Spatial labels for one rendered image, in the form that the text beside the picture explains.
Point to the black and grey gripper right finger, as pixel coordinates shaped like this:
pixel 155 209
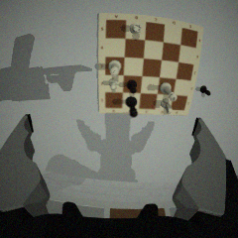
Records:
pixel 207 193

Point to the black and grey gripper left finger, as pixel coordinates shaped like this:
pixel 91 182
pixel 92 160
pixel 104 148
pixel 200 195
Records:
pixel 23 190

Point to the brown and cream chessboard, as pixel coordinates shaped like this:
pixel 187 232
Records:
pixel 165 50

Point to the white pawn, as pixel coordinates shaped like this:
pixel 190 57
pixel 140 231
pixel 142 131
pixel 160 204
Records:
pixel 112 82

